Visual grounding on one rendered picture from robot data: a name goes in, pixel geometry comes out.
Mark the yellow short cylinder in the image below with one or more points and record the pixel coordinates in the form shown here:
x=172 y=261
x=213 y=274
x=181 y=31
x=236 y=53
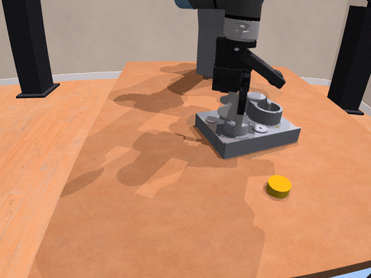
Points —
x=278 y=186

